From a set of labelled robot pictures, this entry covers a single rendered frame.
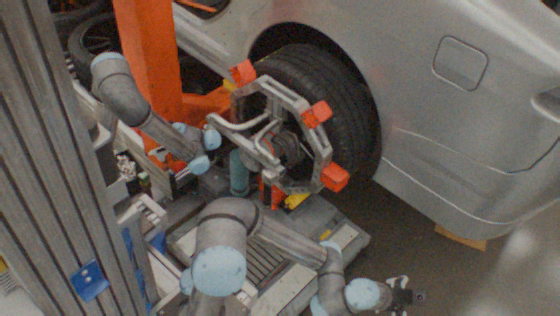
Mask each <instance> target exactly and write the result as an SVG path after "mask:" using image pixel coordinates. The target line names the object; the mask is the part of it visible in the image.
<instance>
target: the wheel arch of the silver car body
mask: <svg viewBox="0 0 560 316"><path fill-rule="evenodd" d="M328 38H330V41H329V42H328V43H327V44H326V45H325V47H324V48H323V49H324V50H326V51H328V52H329V53H330V54H332V55H336V54H337V53H338V49H339V46H340V47H341V48H343V47H342V46H341V45H340V44H339V43H338V42H336V41H335V40H334V39H333V38H332V37H330V36H329V35H327V34H326V33H324V32H323V31H322V30H321V29H317V28H316V27H314V26H312V25H310V24H308V23H303V22H299V21H294V20H283V21H277V22H275V23H271V24H269V25H267V26H266V27H264V29H261V30H260V31H259V32H258V35H256V36H255V38H254V39H253V41H252V42H251V46H250V48H249V50H248V53H247V55H246V59H245V60H247V59H248V60H250V62H251V65H252V64H254V63H255V62H257V61H258V60H261V59H263V58H264V57H265V56H267V55H269V54H271V53H273V52H275V51H277V49H279V48H283V47H284V46H286V45H289V44H292V43H307V44H311V45H314V46H317V47H319V48H322V47H323V44H324V43H325V42H326V41H327V40H328ZM343 55H344V56H345V61H344V64H345V65H346V66H347V68H349V69H350V70H351V72H352V73H353V74H355V75H356V79H358V81H360V83H362V84H363V85H364V86H366V87H369V83H368V81H367V80H366V79H365V77H364V75H363V74H362V71H361V70H360V68H359V67H358V66H357V65H356V62H355V61H354V60H353V59H352V58H351V56H350V55H349V54H348V53H347V51H346V50H345V49H343ZM369 90H370V92H371V94H372V96H373V98H374V100H375V97H374V94H373V93H372V91H371V88H370V87H369ZM373 110H374V113H375V117H376V120H377V121H379V122H380V124H381V130H382V152H381V158H380V161H379V165H378V167H377V169H376V172H375V174H374V175H373V177H372V179H373V180H374V179H375V177H376V174H377V172H378V171H379V168H380V166H381V162H382V158H383V127H382V120H381V117H380V113H379V110H378V107H377V104H376V100H375V101H374V105H373Z"/></svg>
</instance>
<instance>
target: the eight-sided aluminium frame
mask: <svg viewBox="0 0 560 316"><path fill-rule="evenodd" d="M257 91H260V92H261V93H264V94H265V95H266V96H269V97H270V98H271V99H273V100H274V101H276V102H277V103H279V104H280V105H282V106H284V108H286V109H287V110H289V111H290V112H292V113H293V115H294V116H295V118H296V119H297V121H298V124H299V126H300V127H301V129H302V131H303V132H304V135H305V137H306V139H307V140H308V142H309V144H310V146H311V148H312V150H313V152H314V153H315V156H316V157H315V162H314V167H313V173H312V179H302V180H293V179H291V178H290V177H289V176H287V175H286V174H285V176H284V177H283V178H282V179H279V180H278V181H277V182H276V183H275V184H274V185H275V186H277V187H278V188H279V189H281V190H282V191H283V193H286V194H287V195H291V194H304V193H312V194H313V193H318V192H319V191H320V190H321V189H323V188H324V184H322V183H321V182H320V177H321V173H322V171H323V170H324V168H325V167H326V166H329V165H330V164H331V156H332V155H333V154H332V152H333V150H332V148H331V144H330V143H329V141H328V139H327V138H326V137H325V135H324V132H323V130H322V128H321V126H320V125H318V126H315V127H314V128H312V129H311V130H310V129H309V128H308V127H307V126H306V125H305V123H304V120H303V119H302V118H301V117H300V115H301V114H302V113H304V112H305V111H306V110H308V109H309V108H311V106H310V105H309V104H308V102H307V100H305V99H304V98H303V97H300V96H298V95H297V94H296V93H293V92H292V91H291V90H289V89H288V88H286V87H285V86H283V85H281V84H280V83H278V82H277V81H276V80H273V79H272V78H271V77H269V76H268V75H264V76H261V77H260V78H258V79H256V80H253V81H251V83H249V84H247V85H245V86H242V87H240V88H236V89H234V90H233V91H231V93H230V101H231V124H233V125H241V124H244V123H245V95H248V94H250V93H254V92H257ZM236 132H237V133H239V134H240V135H241V136H243V135H244V136H243V137H244V138H245V139H250V138H251V137H252V136H251V132H250V131H249V129H246V130H243V131H236ZM242 133H243V134H242Z"/></svg>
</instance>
